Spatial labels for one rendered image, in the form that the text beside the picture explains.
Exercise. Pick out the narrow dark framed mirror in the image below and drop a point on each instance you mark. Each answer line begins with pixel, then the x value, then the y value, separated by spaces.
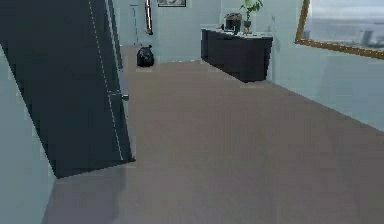
pixel 148 16

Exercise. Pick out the black sideboard cabinet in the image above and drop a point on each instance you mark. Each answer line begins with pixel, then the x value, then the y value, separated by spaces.
pixel 238 55

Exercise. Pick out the black rubbish bag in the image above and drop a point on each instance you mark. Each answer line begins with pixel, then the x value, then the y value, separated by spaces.
pixel 145 56

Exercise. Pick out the gold framed window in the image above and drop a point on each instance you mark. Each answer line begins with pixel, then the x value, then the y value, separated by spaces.
pixel 343 26

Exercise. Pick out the dark grey room door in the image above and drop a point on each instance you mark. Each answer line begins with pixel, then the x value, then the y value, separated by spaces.
pixel 66 86

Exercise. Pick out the dark framed wall picture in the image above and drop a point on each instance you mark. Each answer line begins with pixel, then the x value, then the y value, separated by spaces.
pixel 171 2

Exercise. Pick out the green house plant in pot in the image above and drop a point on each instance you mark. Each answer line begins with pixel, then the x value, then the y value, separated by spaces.
pixel 249 13

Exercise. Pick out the black box with brown top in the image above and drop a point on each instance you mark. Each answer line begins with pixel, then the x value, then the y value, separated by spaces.
pixel 233 22

